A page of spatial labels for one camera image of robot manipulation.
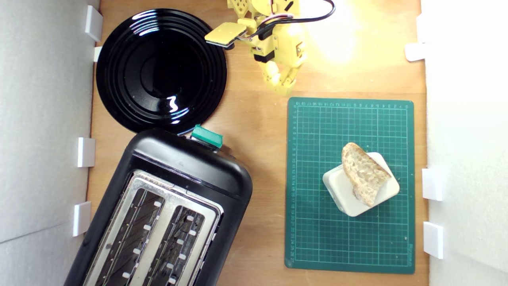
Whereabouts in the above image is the brown bread slice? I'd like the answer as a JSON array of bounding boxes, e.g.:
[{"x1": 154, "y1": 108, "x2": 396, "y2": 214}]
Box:
[{"x1": 341, "y1": 142, "x2": 392, "y2": 208}]

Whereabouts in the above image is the green toaster lever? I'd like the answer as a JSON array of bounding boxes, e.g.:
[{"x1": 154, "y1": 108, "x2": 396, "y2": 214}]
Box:
[{"x1": 191, "y1": 124, "x2": 223, "y2": 149}]

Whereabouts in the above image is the black two-slot toaster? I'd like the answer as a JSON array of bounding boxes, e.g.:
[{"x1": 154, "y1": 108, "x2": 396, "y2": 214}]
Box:
[{"x1": 63, "y1": 128, "x2": 253, "y2": 286}]

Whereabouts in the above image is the black round plate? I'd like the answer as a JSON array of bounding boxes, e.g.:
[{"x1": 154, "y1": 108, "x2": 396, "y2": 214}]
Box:
[{"x1": 96, "y1": 9, "x2": 227, "y2": 134}]

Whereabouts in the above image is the white block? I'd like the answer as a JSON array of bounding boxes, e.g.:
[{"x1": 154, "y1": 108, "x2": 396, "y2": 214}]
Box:
[{"x1": 322, "y1": 152, "x2": 400, "y2": 217}]

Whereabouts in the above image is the green cutting mat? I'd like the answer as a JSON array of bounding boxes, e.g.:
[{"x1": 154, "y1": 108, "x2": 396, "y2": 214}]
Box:
[{"x1": 285, "y1": 97, "x2": 416, "y2": 274}]

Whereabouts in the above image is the yellow wrist camera box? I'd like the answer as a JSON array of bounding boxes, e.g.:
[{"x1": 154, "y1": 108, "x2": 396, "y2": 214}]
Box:
[{"x1": 204, "y1": 22, "x2": 247, "y2": 49}]

